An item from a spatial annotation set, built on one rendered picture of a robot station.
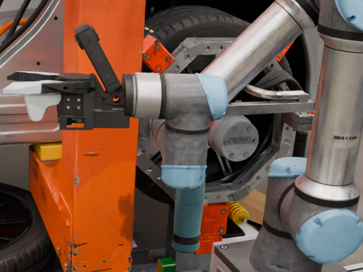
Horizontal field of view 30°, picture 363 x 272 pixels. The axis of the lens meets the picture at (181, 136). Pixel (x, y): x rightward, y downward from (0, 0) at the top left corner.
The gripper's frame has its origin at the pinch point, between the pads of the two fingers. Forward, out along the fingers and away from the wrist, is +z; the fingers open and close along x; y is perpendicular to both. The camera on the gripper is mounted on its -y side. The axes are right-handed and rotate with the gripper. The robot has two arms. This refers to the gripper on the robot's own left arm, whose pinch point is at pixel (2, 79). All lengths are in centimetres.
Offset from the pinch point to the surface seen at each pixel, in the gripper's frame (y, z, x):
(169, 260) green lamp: 52, -38, 49
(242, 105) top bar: 16, -61, 74
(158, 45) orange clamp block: 1, -38, 87
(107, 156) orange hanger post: 26, -22, 56
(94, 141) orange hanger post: 22, -18, 55
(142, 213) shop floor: 96, -55, 214
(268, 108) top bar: 17, -70, 76
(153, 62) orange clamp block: 6, -37, 88
